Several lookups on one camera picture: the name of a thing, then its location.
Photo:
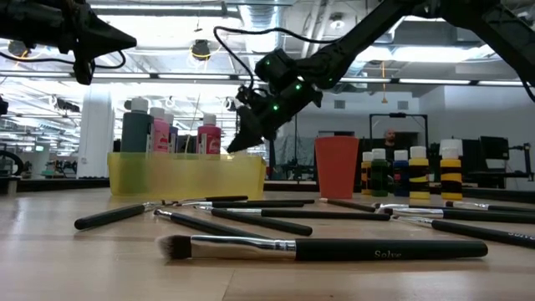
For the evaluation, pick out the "grey cover sheet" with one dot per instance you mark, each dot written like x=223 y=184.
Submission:
x=292 y=150

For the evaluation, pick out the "tall black metal frame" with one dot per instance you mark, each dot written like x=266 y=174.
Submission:
x=295 y=142

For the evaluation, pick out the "low black metal frame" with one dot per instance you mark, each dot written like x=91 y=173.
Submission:
x=397 y=115

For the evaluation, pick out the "small black monitor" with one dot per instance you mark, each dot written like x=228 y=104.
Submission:
x=117 y=146

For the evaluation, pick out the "white building column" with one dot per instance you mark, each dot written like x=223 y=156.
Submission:
x=96 y=134

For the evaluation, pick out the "orange plastic cup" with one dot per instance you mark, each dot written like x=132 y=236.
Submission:
x=336 y=167

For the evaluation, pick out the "square wall vent grille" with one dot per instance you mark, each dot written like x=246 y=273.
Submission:
x=402 y=105
x=339 y=104

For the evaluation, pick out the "black desk monitor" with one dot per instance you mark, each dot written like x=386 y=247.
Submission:
x=494 y=148

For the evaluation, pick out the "wide black monitor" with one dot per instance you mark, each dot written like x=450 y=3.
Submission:
x=188 y=144

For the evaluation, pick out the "yellow translucent plastic bin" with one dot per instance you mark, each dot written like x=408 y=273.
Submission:
x=188 y=180

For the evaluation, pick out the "white shade table lamp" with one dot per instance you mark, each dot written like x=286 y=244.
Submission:
x=450 y=143

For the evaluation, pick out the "large pink paint bottle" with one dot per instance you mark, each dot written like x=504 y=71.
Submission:
x=161 y=136

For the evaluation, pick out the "large silver ventilation duct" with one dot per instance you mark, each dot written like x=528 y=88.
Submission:
x=263 y=16

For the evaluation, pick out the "small orange paint bottle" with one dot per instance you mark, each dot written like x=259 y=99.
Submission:
x=366 y=175

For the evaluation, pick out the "small blue paint bottle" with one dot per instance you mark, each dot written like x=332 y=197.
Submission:
x=400 y=175

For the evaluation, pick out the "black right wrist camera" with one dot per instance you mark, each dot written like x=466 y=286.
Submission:
x=246 y=98

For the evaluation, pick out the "long horizontal light bar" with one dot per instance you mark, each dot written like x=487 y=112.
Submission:
x=192 y=77

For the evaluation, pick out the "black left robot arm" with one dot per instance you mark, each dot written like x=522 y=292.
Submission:
x=16 y=21

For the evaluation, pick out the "large red paint bottle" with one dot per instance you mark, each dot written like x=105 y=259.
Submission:
x=209 y=140

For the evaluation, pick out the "person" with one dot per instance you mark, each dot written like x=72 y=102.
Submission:
x=390 y=136

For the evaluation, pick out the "small yellow paint bottle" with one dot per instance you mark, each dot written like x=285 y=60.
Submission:
x=419 y=167
x=451 y=167

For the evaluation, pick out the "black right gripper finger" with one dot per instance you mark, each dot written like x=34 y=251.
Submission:
x=253 y=138
x=244 y=125

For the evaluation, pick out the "small green paint bottle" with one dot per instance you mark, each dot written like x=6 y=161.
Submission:
x=379 y=175

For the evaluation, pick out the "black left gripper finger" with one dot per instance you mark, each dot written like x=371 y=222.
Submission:
x=108 y=46
x=106 y=31

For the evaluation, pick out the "large blue paint bottle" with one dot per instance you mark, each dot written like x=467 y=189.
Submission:
x=172 y=138

